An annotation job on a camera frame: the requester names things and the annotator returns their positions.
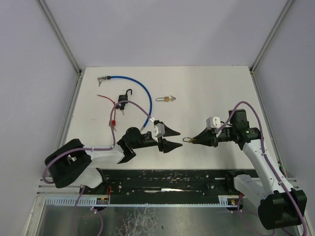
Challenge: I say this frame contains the small brass padlock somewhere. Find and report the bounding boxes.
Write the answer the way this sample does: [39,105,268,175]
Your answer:
[183,137,195,143]

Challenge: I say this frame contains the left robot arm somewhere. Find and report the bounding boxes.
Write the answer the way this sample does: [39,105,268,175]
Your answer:
[42,120,182,188]

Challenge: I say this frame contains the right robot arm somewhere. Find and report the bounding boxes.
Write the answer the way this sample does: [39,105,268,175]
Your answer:
[183,107,307,234]

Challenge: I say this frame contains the long shackle brass padlock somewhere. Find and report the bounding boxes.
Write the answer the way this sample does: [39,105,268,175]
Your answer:
[156,96,169,102]

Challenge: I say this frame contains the silver keys of long padlock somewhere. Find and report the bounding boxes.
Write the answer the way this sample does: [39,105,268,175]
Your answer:
[169,95,176,101]

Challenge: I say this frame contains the keys of black padlock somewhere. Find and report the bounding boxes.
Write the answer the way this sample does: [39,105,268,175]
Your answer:
[116,103,126,116]

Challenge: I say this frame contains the black padlock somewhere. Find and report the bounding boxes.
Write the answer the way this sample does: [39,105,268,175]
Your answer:
[118,89,133,102]

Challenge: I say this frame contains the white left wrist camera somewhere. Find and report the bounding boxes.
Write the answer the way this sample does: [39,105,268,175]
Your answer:
[154,123,165,138]

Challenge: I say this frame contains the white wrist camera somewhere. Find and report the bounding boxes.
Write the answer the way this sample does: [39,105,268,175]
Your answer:
[154,123,165,138]
[206,117,221,130]

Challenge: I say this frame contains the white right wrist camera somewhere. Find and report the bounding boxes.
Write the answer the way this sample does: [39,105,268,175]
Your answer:
[206,117,221,130]

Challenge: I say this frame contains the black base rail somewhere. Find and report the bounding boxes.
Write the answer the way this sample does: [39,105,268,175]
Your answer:
[49,168,254,197]

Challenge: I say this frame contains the red cable padlock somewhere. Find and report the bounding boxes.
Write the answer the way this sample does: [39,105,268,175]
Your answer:
[96,93,117,128]

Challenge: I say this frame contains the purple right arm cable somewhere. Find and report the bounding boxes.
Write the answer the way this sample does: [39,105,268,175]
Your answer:
[216,101,308,236]

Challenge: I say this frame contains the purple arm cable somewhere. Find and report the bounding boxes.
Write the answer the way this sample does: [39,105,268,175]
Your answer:
[42,101,155,184]
[216,101,308,236]

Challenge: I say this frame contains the blue cable lock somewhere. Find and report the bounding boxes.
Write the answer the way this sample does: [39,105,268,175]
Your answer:
[97,75,154,131]

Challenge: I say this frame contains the keys of blue cable lock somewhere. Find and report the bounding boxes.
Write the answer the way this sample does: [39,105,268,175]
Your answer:
[97,77,103,86]

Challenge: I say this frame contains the left aluminium frame post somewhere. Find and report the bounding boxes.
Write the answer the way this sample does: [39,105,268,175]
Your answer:
[36,0,82,74]

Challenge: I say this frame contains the aluminium frame post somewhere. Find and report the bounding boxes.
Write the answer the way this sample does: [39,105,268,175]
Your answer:
[36,0,82,74]
[249,0,296,74]

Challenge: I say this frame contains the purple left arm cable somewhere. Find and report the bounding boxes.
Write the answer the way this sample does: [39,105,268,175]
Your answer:
[42,101,155,184]

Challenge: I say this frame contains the right aluminium frame post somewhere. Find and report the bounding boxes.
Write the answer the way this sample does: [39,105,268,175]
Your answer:
[249,0,296,74]

